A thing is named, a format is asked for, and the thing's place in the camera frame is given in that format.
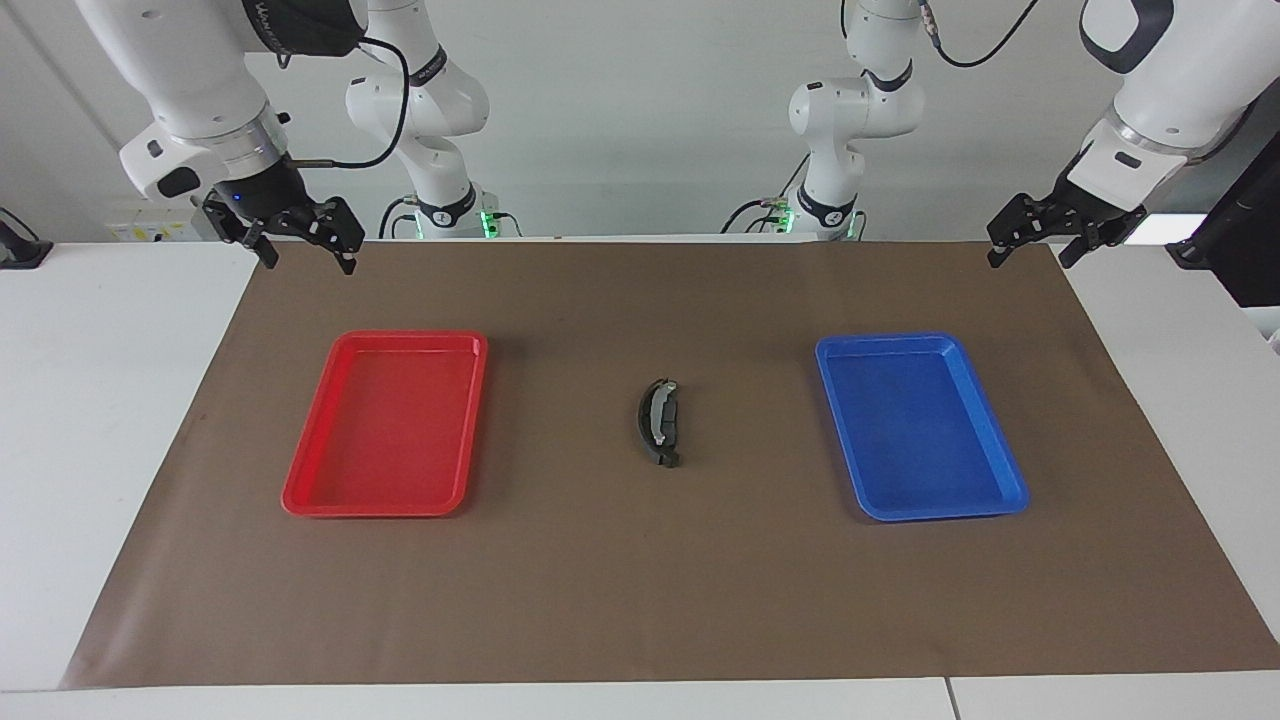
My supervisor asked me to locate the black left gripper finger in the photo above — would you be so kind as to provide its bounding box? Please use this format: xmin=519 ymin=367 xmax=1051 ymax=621
xmin=1058 ymin=210 xmax=1149 ymax=269
xmin=987 ymin=194 xmax=1049 ymax=269

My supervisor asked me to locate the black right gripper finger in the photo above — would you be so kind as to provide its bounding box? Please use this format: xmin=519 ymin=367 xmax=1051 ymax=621
xmin=203 ymin=193 xmax=280 ymax=269
xmin=285 ymin=197 xmax=366 ymax=276

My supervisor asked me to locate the curved black metal bracket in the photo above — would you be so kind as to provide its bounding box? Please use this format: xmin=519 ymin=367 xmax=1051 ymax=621
xmin=636 ymin=378 xmax=683 ymax=469

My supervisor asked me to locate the black monitor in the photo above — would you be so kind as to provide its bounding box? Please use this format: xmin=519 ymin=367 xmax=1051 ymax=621
xmin=1165 ymin=130 xmax=1280 ymax=309

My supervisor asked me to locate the red plastic tray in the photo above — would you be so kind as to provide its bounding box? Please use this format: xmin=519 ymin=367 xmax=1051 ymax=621
xmin=281 ymin=330 xmax=489 ymax=518

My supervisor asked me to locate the blue plastic tray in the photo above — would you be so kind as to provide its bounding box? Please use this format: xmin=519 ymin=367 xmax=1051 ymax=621
xmin=815 ymin=333 xmax=1030 ymax=523

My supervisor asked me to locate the brown paper table mat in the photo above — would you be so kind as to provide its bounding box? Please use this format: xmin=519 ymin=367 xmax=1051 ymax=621
xmin=58 ymin=240 xmax=1280 ymax=691

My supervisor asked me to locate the black right base cable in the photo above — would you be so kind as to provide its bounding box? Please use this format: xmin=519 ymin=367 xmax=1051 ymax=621
xmin=378 ymin=195 xmax=421 ymax=239

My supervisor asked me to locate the black base cable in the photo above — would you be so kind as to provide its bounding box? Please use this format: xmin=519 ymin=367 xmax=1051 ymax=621
xmin=378 ymin=195 xmax=421 ymax=239
xmin=722 ymin=155 xmax=811 ymax=236

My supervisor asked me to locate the white wall power box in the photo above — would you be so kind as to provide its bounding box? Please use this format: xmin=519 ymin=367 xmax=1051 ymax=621
xmin=105 ymin=197 xmax=211 ymax=243

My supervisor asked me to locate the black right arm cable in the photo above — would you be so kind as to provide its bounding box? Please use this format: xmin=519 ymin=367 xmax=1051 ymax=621
xmin=288 ymin=38 xmax=411 ymax=169

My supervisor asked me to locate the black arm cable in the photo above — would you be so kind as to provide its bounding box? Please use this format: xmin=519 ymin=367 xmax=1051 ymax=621
xmin=918 ymin=0 xmax=1041 ymax=69
xmin=288 ymin=38 xmax=411 ymax=169

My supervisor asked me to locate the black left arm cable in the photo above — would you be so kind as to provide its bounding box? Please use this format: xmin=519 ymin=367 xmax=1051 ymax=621
xmin=918 ymin=0 xmax=1041 ymax=69

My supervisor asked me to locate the black left base cable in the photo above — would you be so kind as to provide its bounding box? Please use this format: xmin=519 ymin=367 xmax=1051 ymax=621
xmin=722 ymin=155 xmax=811 ymax=236

